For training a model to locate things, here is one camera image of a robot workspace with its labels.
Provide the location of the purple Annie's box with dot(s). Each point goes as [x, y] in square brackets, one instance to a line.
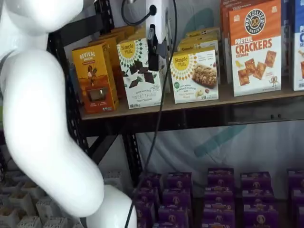
[256, 183]
[152, 183]
[259, 198]
[298, 197]
[173, 216]
[221, 178]
[261, 217]
[146, 213]
[177, 198]
[171, 225]
[179, 183]
[147, 197]
[219, 196]
[218, 216]
[297, 179]

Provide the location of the blue white cracker box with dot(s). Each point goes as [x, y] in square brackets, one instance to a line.
[299, 59]
[286, 47]

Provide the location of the orange Pretzel Crackers box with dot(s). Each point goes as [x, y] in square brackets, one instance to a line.
[255, 59]
[224, 35]

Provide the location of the orange Revival snack box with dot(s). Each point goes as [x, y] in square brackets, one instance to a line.
[95, 71]
[111, 54]
[123, 30]

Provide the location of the white paper carton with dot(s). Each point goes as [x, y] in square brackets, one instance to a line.
[19, 177]
[12, 188]
[22, 204]
[9, 218]
[55, 223]
[47, 210]
[29, 223]
[31, 192]

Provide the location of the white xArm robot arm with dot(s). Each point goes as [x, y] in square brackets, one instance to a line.
[35, 95]

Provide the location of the Simple Mills Sweet Thins box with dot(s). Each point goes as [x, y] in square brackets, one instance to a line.
[142, 90]
[137, 35]
[140, 28]

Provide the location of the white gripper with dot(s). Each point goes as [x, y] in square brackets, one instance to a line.
[162, 14]

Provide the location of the white cardboard box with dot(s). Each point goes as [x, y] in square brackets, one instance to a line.
[116, 180]

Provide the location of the Simple Mills almond bars box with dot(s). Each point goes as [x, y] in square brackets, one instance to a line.
[202, 45]
[194, 78]
[202, 39]
[202, 32]

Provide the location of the black metal shelf rack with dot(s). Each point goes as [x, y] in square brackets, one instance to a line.
[190, 117]

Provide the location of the wooden shelf board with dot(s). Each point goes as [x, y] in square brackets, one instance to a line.
[225, 91]

